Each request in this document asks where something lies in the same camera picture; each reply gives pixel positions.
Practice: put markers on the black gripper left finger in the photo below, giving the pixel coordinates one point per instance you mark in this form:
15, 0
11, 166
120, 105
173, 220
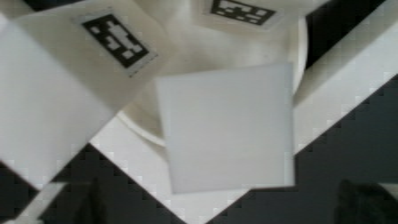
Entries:
66, 204

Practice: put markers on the white front fence rail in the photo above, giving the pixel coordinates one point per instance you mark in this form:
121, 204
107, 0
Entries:
137, 156

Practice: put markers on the white right fence rail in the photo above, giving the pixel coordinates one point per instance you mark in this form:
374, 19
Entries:
349, 74

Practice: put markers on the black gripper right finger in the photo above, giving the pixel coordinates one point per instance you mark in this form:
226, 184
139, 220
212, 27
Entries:
367, 204

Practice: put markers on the white fence rail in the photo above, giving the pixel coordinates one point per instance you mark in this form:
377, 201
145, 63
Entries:
137, 156
349, 74

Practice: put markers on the white round stool seat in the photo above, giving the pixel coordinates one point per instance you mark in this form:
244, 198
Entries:
219, 45

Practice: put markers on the white stool leg with tag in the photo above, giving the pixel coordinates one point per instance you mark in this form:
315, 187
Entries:
82, 52

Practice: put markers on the white stool leg block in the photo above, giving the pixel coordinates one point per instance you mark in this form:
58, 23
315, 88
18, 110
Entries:
264, 15
226, 113

